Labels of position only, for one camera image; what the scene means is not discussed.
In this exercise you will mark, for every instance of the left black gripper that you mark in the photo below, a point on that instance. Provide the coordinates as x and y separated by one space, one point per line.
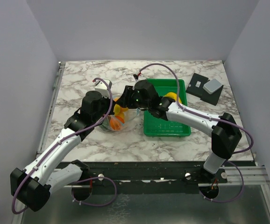
111 112

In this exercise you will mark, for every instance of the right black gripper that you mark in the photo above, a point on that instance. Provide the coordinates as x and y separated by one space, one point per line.
124 100

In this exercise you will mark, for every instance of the red yellow mango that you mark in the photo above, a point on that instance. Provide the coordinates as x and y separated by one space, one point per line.
118 109

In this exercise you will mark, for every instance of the clear zip top bag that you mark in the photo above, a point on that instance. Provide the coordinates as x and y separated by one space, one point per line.
130 115

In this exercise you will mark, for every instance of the orange fruit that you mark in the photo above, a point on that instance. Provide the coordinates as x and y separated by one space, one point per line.
115 124

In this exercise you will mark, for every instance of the green plastic bin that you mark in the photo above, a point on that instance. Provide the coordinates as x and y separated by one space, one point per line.
154 127

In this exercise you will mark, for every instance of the yellow banana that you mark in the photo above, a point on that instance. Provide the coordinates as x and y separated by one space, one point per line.
173 96

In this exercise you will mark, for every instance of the yellow lemon front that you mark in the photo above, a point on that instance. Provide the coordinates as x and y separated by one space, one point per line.
121 117

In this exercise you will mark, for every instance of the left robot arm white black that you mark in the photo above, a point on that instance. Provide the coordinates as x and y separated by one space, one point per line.
32 186

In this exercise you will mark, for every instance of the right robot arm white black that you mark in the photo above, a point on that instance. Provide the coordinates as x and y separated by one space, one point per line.
223 130

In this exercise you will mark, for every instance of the black scale base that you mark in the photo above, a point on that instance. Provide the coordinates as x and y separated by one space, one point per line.
195 88

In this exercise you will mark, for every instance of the grey scale platform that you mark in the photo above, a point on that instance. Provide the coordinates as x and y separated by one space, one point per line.
212 86

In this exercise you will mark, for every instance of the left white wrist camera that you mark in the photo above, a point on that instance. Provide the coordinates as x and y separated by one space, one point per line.
101 88

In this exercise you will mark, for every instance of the black mounting rail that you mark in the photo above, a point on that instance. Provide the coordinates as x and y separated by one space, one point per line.
146 177

